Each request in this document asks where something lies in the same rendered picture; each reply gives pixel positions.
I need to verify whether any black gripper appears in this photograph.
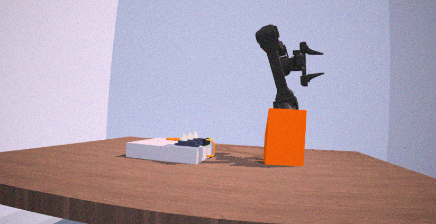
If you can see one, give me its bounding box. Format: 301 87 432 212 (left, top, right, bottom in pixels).
287 41 324 87

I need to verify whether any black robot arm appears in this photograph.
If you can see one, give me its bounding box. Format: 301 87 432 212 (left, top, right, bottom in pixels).
256 25 304 110

